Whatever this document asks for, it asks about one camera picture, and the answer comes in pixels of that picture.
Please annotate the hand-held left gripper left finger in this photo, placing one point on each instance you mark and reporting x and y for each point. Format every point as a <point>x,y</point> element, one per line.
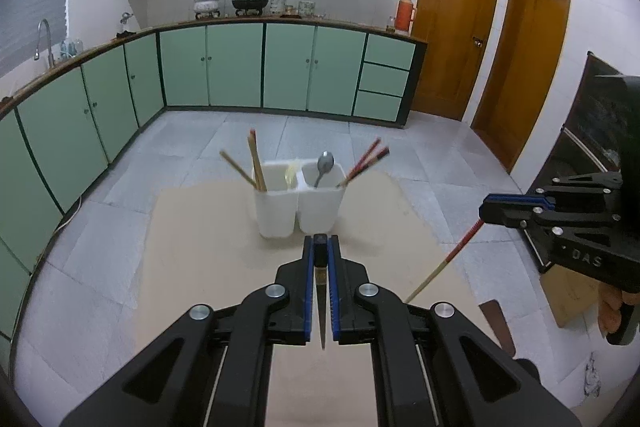
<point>310,292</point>

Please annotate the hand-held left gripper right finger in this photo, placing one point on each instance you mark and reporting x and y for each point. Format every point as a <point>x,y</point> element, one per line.
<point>335,292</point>

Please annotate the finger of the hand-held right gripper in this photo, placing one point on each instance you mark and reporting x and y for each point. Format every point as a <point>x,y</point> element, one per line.
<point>515,216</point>
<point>580,187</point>

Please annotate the red lacquered chopstick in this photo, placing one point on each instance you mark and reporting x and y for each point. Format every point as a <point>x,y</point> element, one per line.
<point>364,163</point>
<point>372,160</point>
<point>450,257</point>
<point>367,153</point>

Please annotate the white two-compartment utensil holder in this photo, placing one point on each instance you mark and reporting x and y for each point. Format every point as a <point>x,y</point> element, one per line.
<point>280,212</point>

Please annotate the plain wooden chopstick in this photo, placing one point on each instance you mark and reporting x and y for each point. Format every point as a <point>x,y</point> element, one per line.
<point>237,169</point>

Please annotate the person's right hand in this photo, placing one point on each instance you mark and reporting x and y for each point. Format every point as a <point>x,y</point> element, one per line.
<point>610,312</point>

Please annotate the brown cardboard box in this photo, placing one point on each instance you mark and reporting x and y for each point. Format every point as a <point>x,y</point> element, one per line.
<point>570,297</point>

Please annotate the black panel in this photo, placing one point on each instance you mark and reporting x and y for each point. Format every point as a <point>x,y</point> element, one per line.
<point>595,117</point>

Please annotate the brown flat wooden piece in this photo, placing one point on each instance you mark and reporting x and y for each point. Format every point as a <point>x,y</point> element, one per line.
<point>497,327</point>

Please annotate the pale yellow plastic utensil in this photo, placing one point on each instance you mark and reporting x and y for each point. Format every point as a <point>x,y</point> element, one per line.
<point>291,173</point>

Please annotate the metal spoon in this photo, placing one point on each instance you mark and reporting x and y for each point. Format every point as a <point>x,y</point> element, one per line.
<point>325,163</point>

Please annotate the wooden door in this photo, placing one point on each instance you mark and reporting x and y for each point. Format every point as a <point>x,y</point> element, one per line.
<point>525,67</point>
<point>455,27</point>

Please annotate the small glass jar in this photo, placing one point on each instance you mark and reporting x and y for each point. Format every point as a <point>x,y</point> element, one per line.
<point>390,25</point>

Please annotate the orange thermos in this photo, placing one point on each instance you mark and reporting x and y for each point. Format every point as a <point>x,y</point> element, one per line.
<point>405,13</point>

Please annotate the green base cabinets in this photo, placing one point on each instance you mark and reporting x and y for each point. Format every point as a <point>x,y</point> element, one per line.
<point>235,67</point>

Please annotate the patterned ceramic jar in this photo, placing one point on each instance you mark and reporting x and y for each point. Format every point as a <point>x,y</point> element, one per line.
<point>276,6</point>
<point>306,8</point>

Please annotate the black lidded pot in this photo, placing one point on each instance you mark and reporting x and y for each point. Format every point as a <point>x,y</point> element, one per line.
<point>250,2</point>

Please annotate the white lidded pot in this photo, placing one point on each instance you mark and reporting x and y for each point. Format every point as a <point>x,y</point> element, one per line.
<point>207,5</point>

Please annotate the small kettle on stand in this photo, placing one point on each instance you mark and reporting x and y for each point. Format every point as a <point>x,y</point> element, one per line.
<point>125,24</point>

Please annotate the glass jars by faucet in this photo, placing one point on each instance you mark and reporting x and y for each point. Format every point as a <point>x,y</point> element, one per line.
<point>72,48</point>

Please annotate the metal faucet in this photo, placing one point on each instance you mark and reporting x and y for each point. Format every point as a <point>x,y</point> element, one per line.
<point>46,42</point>

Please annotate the window blind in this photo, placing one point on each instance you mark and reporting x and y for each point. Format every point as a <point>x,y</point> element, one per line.
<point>30,17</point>

